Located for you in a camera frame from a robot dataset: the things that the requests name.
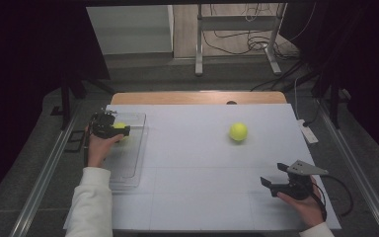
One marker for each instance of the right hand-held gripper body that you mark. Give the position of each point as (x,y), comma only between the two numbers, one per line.
(297,187)

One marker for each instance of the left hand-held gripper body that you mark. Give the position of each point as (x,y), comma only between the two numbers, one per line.
(102,126)

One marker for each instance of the clear plastic container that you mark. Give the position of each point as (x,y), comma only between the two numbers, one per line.
(128,154)

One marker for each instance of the person's left hand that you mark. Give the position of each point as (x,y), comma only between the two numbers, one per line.
(98,149)

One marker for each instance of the person's right hand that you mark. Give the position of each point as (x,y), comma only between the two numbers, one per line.
(309,209)

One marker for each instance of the white power strip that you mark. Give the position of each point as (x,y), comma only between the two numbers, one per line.
(308,133)

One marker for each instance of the black metal stand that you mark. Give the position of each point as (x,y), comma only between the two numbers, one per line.
(334,98)
(66,102)

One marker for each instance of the wooden table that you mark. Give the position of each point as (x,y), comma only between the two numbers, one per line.
(177,98)

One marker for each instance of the white board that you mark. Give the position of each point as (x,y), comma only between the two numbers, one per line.
(194,197)

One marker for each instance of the dark curtain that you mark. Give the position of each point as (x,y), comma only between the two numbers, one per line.
(368,65)
(19,82)

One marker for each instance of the white cabinet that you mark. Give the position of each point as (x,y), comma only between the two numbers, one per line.
(131,29)

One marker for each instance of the aluminium rail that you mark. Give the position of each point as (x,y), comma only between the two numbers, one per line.
(358,171)
(42,181)

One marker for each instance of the grey metal desk frame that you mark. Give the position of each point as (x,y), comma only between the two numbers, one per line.
(237,23)

